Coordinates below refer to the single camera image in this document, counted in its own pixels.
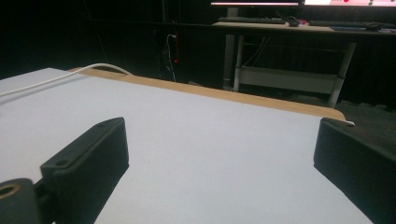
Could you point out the white mat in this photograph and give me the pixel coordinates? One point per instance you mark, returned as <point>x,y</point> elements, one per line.
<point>199,149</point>

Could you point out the computer monitor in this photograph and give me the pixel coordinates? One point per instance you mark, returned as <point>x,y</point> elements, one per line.
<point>350,2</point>
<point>254,3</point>

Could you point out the black keyboard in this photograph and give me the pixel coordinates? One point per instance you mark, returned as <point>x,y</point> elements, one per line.
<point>339,23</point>
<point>251,20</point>

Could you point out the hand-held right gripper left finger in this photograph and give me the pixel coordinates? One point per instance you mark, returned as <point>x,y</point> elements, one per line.
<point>90,168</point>

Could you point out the black computer mouse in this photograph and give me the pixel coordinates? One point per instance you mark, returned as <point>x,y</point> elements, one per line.
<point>293,22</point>

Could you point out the desk with white metal legs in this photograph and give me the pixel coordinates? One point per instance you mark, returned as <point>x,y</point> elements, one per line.
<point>289,56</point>

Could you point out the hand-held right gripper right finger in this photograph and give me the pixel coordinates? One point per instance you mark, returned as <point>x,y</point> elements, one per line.
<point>355,161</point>

